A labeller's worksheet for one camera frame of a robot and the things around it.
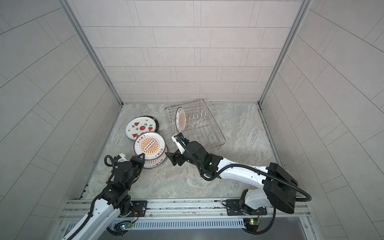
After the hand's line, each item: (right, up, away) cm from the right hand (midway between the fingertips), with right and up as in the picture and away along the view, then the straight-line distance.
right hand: (170, 151), depth 72 cm
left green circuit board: (-18, -31, -7) cm, 37 cm away
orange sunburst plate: (-13, +1, +12) cm, 18 cm away
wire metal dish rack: (+15, +11, +28) cm, 33 cm away
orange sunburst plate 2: (+2, +15, +24) cm, 28 cm away
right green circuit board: (+39, -32, -4) cm, 51 cm away
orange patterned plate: (-12, -10, +12) cm, 20 cm away
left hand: (-13, -3, +9) cm, 16 cm away
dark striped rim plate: (-15, +12, +29) cm, 35 cm away
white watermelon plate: (-27, +11, +28) cm, 40 cm away
